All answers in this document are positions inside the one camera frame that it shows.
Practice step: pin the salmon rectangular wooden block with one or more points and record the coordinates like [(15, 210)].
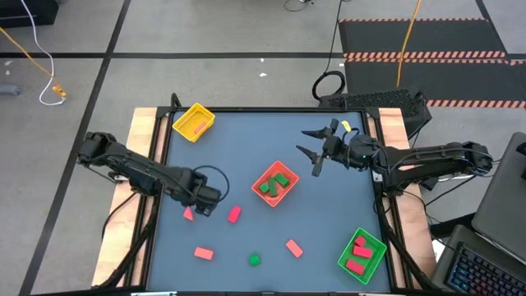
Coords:
[(294, 248), (200, 127), (204, 253)]

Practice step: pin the light wooden side board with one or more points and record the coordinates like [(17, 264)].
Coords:
[(141, 123), (394, 127)]

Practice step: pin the black backlit keyboard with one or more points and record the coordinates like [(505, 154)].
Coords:
[(485, 275)]

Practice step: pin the yellow plastic basket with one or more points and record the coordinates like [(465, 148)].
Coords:
[(185, 123)]

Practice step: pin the orange plastic basket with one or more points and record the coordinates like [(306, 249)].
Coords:
[(274, 169)]

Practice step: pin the black cabinet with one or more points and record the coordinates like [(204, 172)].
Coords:
[(24, 12)]

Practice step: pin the salmon triangular wooden block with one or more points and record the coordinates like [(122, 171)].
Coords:
[(188, 214)]

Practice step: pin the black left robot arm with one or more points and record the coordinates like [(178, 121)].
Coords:
[(135, 168)]

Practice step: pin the black metal table frame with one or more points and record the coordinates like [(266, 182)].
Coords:
[(267, 109)]

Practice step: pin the dark green rectangular block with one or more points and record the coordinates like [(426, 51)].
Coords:
[(273, 187)]

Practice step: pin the green plastic basket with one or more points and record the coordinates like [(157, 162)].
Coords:
[(372, 269)]

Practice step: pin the red rectangular wooden block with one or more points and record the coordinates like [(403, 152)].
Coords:
[(354, 267), (234, 214), (362, 251)]

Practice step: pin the black hazard-striped floor mat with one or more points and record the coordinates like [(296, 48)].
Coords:
[(431, 80), (411, 37)]

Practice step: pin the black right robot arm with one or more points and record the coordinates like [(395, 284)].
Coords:
[(431, 160)]

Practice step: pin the green rectangular wooden block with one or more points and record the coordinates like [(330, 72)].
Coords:
[(282, 180)]

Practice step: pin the green wooden cube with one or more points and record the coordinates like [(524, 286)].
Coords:
[(264, 188), (255, 259)]

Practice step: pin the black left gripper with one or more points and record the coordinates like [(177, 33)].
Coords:
[(209, 199)]

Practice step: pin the black diagonal frame brace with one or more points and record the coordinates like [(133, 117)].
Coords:
[(400, 251), (131, 251)]

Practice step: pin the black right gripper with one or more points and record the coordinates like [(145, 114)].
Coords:
[(337, 150)]

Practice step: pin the grey chair base leg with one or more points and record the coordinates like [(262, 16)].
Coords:
[(10, 89)]

